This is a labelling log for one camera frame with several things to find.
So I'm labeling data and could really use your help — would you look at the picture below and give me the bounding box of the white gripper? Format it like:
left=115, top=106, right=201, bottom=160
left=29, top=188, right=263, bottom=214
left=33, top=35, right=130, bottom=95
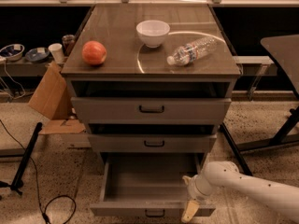
left=181, top=174, right=214, bottom=223

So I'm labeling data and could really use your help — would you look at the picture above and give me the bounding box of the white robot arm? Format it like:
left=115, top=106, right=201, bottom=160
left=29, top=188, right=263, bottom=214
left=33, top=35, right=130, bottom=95
left=181, top=161, right=299, bottom=223

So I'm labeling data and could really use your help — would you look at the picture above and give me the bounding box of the grey middle drawer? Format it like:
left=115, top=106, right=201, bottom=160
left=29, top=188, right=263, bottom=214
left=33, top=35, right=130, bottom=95
left=88, top=134, right=217, bottom=153

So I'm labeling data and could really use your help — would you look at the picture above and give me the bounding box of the grey drawer cabinet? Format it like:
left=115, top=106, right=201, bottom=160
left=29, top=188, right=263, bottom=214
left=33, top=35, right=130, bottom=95
left=60, top=3, right=242, bottom=161

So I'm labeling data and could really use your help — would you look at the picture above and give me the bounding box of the grey top drawer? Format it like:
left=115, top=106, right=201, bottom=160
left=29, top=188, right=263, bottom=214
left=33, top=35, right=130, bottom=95
left=71, top=97, right=231, bottom=124

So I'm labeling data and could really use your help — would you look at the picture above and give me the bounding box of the black right stand leg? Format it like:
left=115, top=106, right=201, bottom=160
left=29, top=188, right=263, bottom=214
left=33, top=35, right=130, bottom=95
left=220, top=123, right=252, bottom=175

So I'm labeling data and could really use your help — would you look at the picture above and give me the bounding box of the black stand leg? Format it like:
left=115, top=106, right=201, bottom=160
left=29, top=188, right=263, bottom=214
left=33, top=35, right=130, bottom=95
left=220, top=123, right=252, bottom=175
left=0, top=122, right=42, bottom=195

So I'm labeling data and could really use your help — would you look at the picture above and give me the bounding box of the clear plastic water bottle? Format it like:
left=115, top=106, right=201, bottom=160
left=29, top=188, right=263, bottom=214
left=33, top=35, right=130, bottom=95
left=166, top=36, right=217, bottom=66

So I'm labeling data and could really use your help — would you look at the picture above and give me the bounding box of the brown cardboard box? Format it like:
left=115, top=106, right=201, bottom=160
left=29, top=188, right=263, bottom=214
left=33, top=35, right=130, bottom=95
left=28, top=62, right=85, bottom=134

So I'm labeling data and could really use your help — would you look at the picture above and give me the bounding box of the red apple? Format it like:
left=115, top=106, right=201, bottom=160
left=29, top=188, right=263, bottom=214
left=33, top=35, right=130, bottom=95
left=81, top=41, right=107, bottom=66

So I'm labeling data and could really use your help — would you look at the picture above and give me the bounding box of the black left stand leg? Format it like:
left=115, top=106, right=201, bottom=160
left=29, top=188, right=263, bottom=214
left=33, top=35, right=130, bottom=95
left=0, top=122, right=42, bottom=195

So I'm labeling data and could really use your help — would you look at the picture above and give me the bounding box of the dark glass jar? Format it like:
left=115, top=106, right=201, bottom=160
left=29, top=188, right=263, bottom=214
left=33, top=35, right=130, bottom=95
left=62, top=35, right=75, bottom=55

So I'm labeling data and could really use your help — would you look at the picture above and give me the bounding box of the white paper cup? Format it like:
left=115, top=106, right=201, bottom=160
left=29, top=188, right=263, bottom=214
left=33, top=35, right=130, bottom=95
left=49, top=43, right=64, bottom=63

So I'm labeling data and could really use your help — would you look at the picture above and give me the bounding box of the blue bowl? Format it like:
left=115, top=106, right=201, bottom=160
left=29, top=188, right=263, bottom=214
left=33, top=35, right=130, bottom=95
left=25, top=48, right=50, bottom=63

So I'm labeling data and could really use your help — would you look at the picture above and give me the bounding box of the white rimmed bowl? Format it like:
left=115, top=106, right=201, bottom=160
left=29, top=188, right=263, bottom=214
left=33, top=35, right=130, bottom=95
left=0, top=44, right=24, bottom=62

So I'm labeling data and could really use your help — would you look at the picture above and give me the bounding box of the black floor cable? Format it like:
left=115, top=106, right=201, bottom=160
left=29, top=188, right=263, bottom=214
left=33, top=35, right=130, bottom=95
left=0, top=119, right=77, bottom=224

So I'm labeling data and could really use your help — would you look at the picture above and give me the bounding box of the white cable on shelf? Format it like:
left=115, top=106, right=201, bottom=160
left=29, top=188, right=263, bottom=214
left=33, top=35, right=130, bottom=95
left=0, top=57, right=27, bottom=100

